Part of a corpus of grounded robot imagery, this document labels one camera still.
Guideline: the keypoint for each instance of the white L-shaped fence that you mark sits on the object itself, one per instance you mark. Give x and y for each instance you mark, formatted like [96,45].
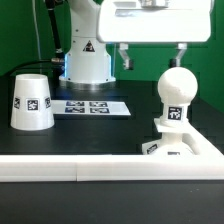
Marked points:
[207,163]

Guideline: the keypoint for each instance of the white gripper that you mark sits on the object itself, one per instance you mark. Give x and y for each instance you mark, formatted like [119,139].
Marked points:
[154,21]

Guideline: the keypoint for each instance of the white lamp shade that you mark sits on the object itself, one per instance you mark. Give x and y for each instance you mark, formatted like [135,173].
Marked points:
[31,110]

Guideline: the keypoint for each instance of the white lamp bulb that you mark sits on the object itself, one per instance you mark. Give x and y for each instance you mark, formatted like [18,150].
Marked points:
[177,87]

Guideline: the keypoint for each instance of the white lamp base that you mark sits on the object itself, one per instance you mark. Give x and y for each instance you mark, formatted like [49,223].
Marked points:
[170,144]

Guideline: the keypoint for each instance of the white tag sheet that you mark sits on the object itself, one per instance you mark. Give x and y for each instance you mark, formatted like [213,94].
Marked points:
[113,108]

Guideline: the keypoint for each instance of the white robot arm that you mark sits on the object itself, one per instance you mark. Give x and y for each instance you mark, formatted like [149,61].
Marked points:
[87,63]

